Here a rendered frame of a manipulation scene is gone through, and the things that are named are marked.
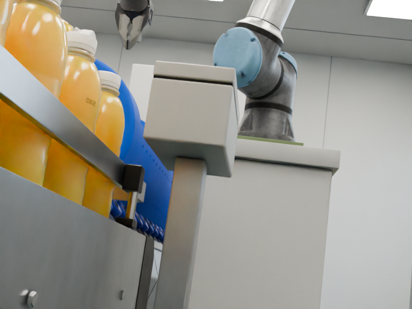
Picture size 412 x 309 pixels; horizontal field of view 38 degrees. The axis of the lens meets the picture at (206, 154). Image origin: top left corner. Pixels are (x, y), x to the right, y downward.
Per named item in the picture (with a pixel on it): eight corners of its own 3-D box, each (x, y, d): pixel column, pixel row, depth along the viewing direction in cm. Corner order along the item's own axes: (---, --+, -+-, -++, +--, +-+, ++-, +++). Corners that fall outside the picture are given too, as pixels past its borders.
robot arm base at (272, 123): (290, 159, 149) (295, 121, 151) (300, 146, 134) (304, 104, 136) (231, 151, 150) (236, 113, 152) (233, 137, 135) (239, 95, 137)
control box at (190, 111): (232, 178, 89) (240, 113, 91) (225, 147, 70) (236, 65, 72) (166, 170, 90) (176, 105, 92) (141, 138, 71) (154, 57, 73)
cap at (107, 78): (103, 79, 77) (106, 65, 77) (84, 82, 79) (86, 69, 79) (125, 89, 80) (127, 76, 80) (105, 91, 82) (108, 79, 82)
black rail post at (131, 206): (136, 228, 78) (146, 169, 80) (132, 226, 75) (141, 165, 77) (120, 226, 78) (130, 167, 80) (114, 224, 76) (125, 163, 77)
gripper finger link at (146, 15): (148, 34, 153) (152, 2, 155) (146, 31, 152) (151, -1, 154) (129, 32, 154) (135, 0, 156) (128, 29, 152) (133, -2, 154)
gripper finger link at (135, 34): (142, 57, 157) (148, 24, 159) (138, 48, 151) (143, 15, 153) (130, 56, 157) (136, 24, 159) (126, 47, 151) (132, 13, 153)
